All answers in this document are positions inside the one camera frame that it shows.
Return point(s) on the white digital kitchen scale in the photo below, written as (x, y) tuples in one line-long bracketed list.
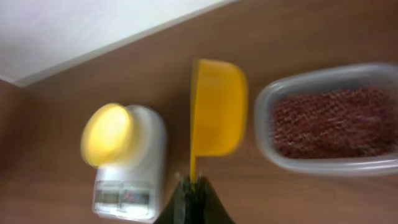
[(132, 190)]

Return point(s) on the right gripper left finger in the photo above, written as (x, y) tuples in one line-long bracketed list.
[(179, 208)]

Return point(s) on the yellow plastic bowl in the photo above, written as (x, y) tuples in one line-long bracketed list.
[(107, 135)]

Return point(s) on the red beans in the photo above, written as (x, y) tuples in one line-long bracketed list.
[(336, 124)]

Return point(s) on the yellow measuring scoop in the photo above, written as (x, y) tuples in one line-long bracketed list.
[(218, 110)]

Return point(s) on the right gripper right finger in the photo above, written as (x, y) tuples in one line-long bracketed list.
[(209, 209)]

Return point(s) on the clear plastic container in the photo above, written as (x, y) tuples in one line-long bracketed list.
[(349, 77)]

